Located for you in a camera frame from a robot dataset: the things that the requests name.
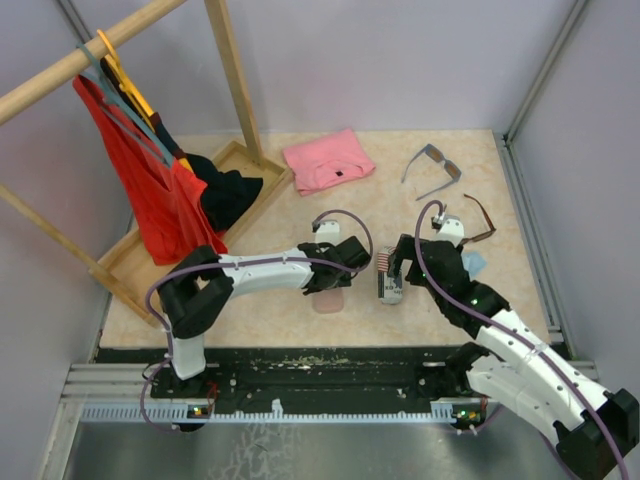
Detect light blue cleaning cloth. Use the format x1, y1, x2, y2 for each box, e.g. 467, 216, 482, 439
461, 251, 487, 278

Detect pink glasses case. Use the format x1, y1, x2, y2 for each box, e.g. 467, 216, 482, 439
312, 288, 344, 314

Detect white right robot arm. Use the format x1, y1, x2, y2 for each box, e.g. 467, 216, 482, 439
389, 234, 639, 479

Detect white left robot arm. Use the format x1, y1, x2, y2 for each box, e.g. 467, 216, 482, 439
152, 236, 371, 397

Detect tortoiseshell brown sunglasses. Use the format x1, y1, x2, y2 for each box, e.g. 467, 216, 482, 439
446, 193, 497, 249

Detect flag newspaper print glasses case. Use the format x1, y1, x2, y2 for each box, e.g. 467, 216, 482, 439
376, 246, 404, 305

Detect folded pink shirt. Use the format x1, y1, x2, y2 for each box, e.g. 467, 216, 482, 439
283, 129, 376, 196

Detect dark navy garment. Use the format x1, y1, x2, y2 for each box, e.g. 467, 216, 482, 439
99, 57, 265, 234

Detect red hanging shirt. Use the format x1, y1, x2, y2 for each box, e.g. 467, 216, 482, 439
72, 75, 228, 265

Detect wooden clothes rack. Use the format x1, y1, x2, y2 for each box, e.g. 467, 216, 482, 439
0, 0, 295, 329

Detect yellow hanger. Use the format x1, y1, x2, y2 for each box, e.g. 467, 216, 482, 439
97, 29, 193, 172

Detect grey blue hanger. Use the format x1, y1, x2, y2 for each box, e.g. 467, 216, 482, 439
76, 43, 174, 167

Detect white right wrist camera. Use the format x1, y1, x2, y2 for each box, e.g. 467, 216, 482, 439
431, 213, 465, 247

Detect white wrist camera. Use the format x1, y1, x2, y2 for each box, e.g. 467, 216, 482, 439
431, 213, 465, 247
312, 219, 342, 246

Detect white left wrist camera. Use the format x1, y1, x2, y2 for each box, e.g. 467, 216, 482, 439
312, 219, 342, 246

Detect grey blue frame sunglasses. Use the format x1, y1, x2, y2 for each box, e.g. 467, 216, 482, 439
401, 143, 462, 201

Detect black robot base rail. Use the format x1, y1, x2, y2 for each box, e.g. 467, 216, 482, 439
94, 344, 506, 432

